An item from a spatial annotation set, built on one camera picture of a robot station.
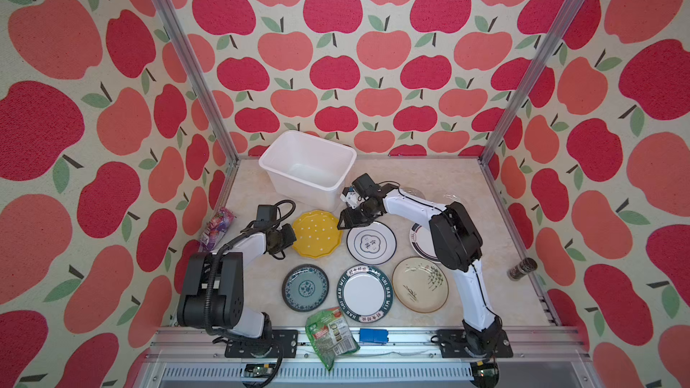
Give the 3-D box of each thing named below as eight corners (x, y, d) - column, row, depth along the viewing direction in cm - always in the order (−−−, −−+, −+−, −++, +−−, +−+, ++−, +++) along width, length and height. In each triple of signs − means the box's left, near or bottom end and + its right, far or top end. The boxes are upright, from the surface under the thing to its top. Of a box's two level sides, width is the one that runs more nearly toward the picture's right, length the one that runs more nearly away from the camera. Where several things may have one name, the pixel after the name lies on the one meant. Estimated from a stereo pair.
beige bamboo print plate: (395, 312, 81) (397, 310, 79) (389, 259, 92) (390, 257, 90) (452, 313, 81) (455, 311, 79) (440, 260, 92) (441, 257, 90)
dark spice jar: (509, 282, 87) (526, 269, 79) (505, 270, 90) (521, 257, 82) (522, 282, 87) (540, 269, 79) (517, 270, 90) (534, 257, 82)
